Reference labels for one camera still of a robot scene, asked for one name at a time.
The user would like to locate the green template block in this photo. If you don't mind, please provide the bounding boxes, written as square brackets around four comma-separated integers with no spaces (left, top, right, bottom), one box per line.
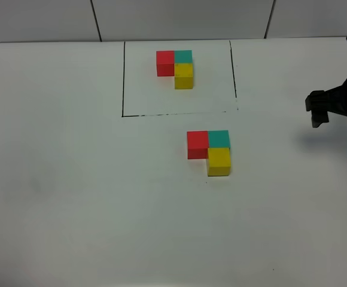
[174,50,193,63]

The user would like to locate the red template block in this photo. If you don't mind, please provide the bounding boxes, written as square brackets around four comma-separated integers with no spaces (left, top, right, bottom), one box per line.
[156,50,175,77]

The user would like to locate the yellow template block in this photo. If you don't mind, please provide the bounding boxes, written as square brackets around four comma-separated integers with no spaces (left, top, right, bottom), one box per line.
[174,63,194,90]

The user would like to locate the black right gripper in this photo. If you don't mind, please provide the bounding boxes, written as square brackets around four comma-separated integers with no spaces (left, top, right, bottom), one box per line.
[305,79,347,128]

